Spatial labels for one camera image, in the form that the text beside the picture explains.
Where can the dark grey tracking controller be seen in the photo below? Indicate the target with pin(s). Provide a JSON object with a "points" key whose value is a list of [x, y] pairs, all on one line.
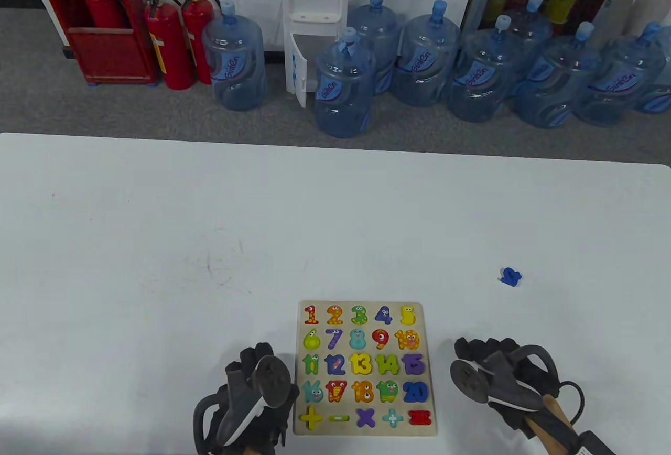
{"points": [[466, 381], [272, 379]]}

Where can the red extinguisher inside cabinet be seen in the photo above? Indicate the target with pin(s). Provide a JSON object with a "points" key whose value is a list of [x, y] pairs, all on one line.
{"points": [[105, 9]]}

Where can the yellow number math block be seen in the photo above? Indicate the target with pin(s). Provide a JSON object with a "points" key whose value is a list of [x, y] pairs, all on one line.
{"points": [[361, 364]]}

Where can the wooden math block puzzle board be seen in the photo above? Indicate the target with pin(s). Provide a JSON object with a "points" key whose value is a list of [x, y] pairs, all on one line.
{"points": [[346, 353]]}

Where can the red fire extinguisher cabinet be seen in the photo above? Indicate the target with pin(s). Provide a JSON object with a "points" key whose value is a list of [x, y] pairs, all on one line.
{"points": [[105, 54]]}

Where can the purple cross math block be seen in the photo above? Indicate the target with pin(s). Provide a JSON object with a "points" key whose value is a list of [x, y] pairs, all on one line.
{"points": [[367, 417]]}

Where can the small blue number math block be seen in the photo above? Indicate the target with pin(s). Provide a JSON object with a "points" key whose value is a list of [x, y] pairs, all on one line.
{"points": [[510, 277]]}

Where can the person's left hand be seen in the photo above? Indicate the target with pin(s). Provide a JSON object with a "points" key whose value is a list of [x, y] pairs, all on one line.
{"points": [[251, 355]]}

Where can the purple number math block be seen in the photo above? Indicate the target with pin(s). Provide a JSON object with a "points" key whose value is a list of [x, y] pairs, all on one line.
{"points": [[414, 364]]}

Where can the person's right forearm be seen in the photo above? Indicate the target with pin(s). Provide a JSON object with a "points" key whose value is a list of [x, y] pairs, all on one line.
{"points": [[555, 423]]}

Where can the row of blue water jugs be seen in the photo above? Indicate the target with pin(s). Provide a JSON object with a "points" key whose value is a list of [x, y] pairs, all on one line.
{"points": [[343, 88]]}

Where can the person's right hand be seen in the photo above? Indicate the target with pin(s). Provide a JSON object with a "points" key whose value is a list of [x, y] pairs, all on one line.
{"points": [[506, 418]]}

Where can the yellow plus math block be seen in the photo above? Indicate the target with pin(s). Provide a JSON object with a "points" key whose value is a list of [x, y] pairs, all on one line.
{"points": [[311, 418]]}

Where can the red fire extinguisher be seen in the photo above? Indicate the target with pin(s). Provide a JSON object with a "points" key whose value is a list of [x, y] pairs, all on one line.
{"points": [[196, 25], [170, 51]]}

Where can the large blue number math block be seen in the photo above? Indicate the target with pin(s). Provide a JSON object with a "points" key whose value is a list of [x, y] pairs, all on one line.
{"points": [[417, 392]]}

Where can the red equals math block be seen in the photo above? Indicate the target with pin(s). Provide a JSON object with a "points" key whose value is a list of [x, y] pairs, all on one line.
{"points": [[419, 417]]}

